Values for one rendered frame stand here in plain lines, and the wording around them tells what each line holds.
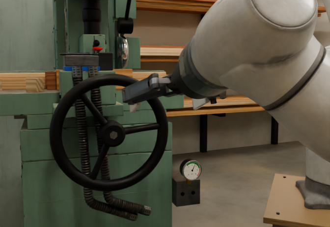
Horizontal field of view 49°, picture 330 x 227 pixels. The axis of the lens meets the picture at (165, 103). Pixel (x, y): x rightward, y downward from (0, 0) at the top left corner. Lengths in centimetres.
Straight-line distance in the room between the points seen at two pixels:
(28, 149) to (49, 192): 14
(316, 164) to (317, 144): 56
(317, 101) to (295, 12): 11
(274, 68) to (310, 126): 8
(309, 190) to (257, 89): 66
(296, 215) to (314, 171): 14
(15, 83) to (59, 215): 42
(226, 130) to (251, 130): 36
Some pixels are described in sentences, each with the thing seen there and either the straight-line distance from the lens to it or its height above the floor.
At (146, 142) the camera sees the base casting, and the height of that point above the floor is 74.
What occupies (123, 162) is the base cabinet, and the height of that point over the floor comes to 68.
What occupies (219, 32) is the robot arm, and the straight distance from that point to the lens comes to 40.
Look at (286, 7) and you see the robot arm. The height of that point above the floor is 103.
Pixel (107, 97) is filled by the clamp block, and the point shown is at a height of 89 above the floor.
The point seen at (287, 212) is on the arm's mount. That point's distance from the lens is 97.
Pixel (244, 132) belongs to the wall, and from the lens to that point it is 439.
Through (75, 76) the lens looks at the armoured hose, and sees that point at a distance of 93.
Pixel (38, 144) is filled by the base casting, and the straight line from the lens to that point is 106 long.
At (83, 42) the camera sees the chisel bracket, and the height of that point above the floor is 104.
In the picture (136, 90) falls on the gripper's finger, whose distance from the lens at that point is 61.
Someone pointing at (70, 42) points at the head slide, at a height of 105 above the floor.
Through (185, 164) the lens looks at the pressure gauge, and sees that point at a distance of 109.
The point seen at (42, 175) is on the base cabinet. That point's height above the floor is 67.
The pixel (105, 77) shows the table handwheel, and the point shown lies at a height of 95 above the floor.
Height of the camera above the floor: 98
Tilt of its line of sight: 6 degrees down
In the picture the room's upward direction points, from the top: straight up
